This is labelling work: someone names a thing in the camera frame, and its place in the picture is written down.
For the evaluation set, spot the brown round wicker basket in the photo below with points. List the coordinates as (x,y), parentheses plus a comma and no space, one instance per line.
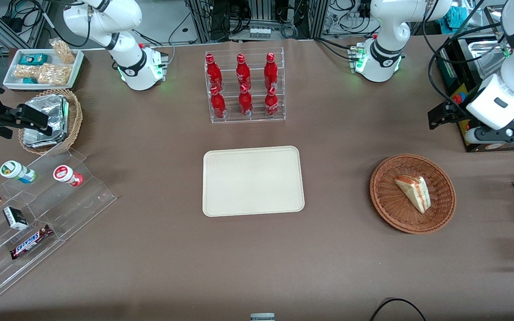
(391,200)

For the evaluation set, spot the grey device at edge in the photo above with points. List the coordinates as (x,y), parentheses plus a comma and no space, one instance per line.
(262,317)

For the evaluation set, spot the green lid yogurt cup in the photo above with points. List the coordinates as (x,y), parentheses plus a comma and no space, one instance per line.
(16,171)

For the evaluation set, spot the clear acrylic bottle rack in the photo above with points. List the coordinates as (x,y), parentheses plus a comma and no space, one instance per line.
(257,60)

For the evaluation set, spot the clear bag of peanuts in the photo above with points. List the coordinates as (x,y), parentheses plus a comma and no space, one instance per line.
(63,51)

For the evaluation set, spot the black metal appliance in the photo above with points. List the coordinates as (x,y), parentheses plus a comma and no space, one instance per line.
(458,71)

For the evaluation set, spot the aluminium frame rack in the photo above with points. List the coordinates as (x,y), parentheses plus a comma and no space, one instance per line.
(315,18)

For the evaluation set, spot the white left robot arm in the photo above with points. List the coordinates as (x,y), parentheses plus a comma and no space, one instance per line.
(382,53)

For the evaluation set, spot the triangle sandwich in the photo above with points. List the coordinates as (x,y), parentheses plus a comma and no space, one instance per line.
(414,192)

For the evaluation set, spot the clear acrylic stepped display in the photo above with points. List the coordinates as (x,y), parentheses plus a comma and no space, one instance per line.
(60,209)

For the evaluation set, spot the snickers chocolate bar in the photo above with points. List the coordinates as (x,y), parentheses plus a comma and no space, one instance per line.
(31,241)

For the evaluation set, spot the large clear snack bag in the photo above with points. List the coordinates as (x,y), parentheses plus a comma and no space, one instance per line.
(54,74)

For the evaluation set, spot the small black white box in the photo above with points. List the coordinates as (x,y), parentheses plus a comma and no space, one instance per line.
(15,218)

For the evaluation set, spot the red cola bottle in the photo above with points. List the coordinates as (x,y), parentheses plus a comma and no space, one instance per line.
(245,102)
(242,72)
(217,104)
(213,72)
(271,103)
(271,71)

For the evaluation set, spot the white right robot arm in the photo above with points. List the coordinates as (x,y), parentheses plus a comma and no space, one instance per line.
(136,67)

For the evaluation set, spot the teal snack packet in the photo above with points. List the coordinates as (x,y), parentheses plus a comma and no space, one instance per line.
(33,59)

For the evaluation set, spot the small clear snack bag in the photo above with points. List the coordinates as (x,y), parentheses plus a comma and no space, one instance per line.
(25,71)

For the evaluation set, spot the foil wrapped package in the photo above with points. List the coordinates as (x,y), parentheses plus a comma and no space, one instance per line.
(49,111)

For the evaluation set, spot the red emergency button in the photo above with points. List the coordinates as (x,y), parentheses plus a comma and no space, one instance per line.
(460,97)

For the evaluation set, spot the teal cloth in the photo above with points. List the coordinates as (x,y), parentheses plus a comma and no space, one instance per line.
(457,17)

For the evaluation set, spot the white snack tray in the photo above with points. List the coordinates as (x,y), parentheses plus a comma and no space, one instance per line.
(76,67)

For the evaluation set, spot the tan deep wicker basket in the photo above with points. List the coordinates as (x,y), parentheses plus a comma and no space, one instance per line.
(75,120)

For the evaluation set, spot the beige rectangular tray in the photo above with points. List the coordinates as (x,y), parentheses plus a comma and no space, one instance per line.
(253,180)

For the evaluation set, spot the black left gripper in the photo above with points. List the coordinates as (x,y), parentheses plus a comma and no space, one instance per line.
(457,112)

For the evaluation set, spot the small teal packet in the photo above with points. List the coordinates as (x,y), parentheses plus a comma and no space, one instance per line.
(29,80)

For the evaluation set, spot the red lid yogurt cup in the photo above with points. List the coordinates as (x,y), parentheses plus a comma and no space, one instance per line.
(66,174)

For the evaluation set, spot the white power strip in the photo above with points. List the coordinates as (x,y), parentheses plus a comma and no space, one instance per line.
(259,32)

